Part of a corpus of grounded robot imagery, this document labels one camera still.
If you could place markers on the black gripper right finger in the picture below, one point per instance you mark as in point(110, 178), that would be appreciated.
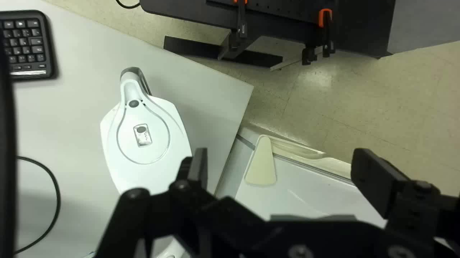
point(378, 180)

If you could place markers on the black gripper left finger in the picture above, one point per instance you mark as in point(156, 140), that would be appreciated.
point(194, 172)

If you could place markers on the beige cone shaped piece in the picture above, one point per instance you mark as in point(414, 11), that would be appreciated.
point(261, 166)

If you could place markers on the orange and black clamp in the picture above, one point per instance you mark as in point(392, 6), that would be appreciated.
point(325, 21)
point(240, 14)

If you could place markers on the grey cabinet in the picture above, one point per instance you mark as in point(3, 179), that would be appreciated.
point(424, 21)

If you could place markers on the black panel with stand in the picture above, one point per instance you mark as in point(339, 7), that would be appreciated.
point(277, 18)

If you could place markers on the black computer keyboard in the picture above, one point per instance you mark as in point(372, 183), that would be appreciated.
point(23, 44)

